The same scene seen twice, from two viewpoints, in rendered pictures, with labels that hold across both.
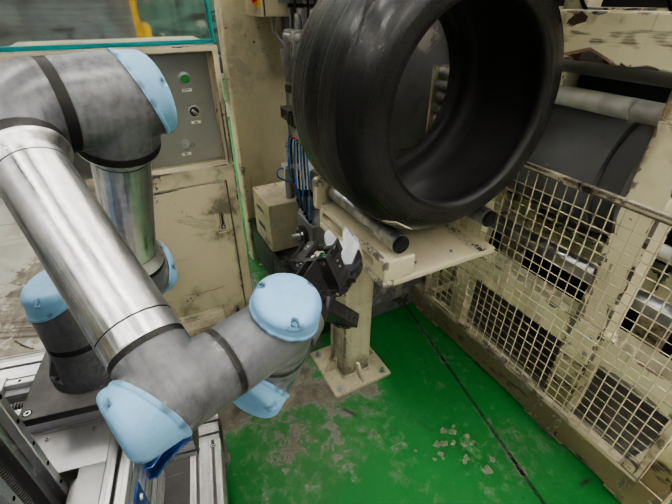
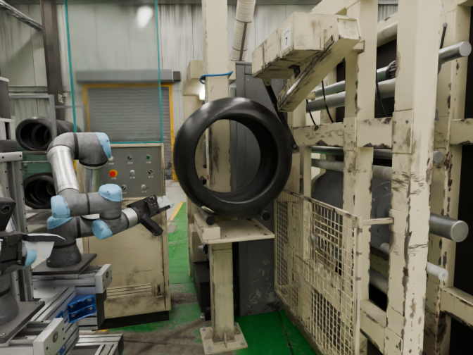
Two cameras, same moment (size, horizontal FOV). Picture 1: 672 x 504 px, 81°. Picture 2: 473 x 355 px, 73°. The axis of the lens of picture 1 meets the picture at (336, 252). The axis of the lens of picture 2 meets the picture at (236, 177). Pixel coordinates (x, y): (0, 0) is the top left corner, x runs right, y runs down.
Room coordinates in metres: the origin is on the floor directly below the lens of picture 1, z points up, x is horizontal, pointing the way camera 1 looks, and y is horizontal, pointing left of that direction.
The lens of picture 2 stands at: (-0.65, -0.65, 1.29)
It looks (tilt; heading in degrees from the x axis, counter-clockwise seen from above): 7 degrees down; 14
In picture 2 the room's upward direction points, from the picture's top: 1 degrees counter-clockwise
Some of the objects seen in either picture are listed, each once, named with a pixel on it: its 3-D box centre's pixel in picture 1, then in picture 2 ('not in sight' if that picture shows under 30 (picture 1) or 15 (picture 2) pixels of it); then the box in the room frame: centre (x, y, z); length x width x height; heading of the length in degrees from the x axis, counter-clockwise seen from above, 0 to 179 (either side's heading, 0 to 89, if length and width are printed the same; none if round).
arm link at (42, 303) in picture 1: (68, 303); (62, 227); (0.59, 0.52, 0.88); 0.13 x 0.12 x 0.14; 136
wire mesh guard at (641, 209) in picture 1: (532, 286); (305, 264); (0.95, -0.59, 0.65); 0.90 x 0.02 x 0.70; 27
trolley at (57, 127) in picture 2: not in sight; (55, 163); (3.45, 3.27, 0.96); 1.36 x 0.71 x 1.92; 17
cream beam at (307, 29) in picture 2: not in sight; (291, 52); (1.03, -0.52, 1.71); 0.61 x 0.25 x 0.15; 27
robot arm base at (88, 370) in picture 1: (85, 348); (63, 251); (0.59, 0.52, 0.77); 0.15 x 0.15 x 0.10
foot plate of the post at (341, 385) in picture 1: (349, 361); (222, 335); (1.22, -0.06, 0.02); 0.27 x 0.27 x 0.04; 27
